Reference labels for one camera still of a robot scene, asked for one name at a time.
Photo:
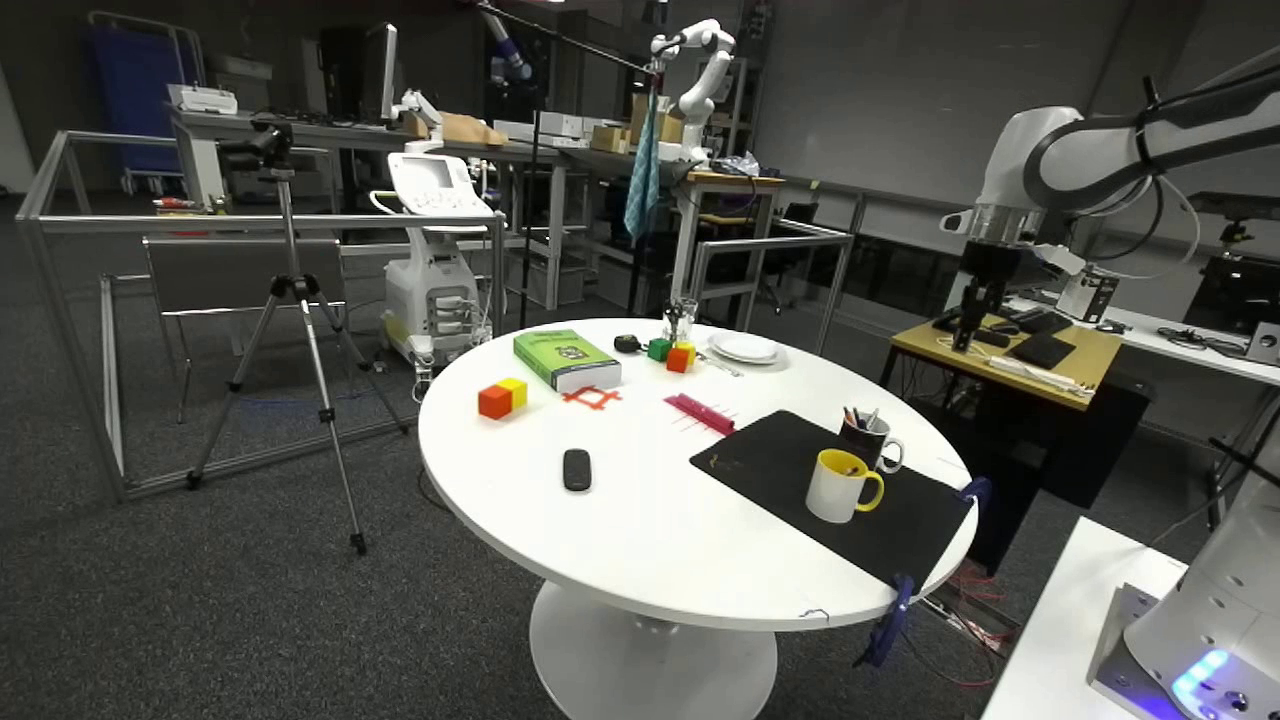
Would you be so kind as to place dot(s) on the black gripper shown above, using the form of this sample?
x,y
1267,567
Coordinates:
x,y
989,265

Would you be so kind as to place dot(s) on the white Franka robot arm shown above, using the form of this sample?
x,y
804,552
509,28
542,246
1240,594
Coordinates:
x,y
1032,144

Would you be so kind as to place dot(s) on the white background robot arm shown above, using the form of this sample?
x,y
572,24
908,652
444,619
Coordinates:
x,y
707,81

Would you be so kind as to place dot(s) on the black pad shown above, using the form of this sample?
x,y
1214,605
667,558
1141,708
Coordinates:
x,y
1041,348

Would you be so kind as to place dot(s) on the wooden top side table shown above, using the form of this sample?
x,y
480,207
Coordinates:
x,y
1052,380

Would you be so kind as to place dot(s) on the small white box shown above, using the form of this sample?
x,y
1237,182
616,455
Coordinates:
x,y
1088,292

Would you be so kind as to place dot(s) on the dark and white mug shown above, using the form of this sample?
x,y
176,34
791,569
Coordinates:
x,y
865,446

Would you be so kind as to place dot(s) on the blue tape strip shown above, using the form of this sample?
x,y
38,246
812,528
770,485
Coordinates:
x,y
972,497
887,635

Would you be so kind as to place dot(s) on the white mug yellow interior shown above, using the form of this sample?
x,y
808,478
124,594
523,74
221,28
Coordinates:
x,y
834,491

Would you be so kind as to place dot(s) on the metal railing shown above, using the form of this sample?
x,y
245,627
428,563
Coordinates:
x,y
764,240

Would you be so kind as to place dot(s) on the white bench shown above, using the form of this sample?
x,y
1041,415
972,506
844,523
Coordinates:
x,y
1200,348

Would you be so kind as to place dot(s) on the small white plate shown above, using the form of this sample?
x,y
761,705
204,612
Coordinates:
x,y
746,346

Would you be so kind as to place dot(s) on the black table mat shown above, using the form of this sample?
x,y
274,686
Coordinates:
x,y
772,463

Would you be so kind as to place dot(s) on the stack of white plates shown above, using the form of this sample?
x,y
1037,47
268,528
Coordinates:
x,y
712,357

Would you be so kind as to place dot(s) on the black equipment box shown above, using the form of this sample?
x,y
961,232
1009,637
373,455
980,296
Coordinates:
x,y
1240,292

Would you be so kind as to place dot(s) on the wooden shelf table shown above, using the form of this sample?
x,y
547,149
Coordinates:
x,y
734,182

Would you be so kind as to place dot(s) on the pink comb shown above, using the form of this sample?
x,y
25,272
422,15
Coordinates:
x,y
703,415

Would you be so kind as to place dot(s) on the tall clear glass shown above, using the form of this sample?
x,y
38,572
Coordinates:
x,y
682,325

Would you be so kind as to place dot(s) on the red block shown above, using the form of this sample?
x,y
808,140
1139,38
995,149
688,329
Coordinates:
x,y
682,357

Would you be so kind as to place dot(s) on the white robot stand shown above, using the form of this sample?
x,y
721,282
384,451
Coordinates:
x,y
1052,627

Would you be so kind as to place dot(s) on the green block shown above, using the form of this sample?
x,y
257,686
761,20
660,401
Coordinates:
x,y
658,348

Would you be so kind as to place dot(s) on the small black oval object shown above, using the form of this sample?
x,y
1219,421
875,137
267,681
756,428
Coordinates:
x,y
627,341

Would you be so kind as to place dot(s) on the grey robot mounting plate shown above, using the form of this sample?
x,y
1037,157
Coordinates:
x,y
1115,652

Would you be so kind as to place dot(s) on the teal hanging cloth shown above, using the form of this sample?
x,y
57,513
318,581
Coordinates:
x,y
641,182

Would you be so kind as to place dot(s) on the green book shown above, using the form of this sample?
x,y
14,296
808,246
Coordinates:
x,y
567,362

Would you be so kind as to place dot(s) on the cardboard box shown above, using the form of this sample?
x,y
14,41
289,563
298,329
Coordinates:
x,y
609,137
467,130

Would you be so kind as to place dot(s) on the black computer mouse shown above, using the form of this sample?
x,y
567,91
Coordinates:
x,y
576,469

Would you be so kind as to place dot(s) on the black boom stand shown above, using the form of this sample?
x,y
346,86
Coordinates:
x,y
533,202

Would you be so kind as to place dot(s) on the yellow cube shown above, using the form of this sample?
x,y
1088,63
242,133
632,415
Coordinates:
x,y
519,390

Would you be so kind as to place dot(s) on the orange cube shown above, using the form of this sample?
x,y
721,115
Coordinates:
x,y
495,401

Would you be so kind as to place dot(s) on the white machine on cart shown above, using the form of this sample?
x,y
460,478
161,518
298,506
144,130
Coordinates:
x,y
434,303

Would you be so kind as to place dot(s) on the background workbench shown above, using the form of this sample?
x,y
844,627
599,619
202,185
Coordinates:
x,y
346,133

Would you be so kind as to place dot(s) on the grey panel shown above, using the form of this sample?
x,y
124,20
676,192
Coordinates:
x,y
242,272

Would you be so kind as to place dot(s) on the blue trolley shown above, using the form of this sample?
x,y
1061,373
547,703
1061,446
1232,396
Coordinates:
x,y
132,81

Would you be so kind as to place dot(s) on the orange frame-shaped piece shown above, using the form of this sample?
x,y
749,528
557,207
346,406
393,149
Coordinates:
x,y
572,395

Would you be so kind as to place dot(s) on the white table pedestal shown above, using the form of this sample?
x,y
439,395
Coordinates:
x,y
655,663

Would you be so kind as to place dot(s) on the grey camera tripod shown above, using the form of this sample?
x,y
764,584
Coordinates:
x,y
301,284

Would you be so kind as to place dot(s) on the black tripod camera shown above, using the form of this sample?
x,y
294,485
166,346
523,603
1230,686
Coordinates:
x,y
268,140

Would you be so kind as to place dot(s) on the metal frame enclosure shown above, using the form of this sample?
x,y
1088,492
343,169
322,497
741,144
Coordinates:
x,y
132,222

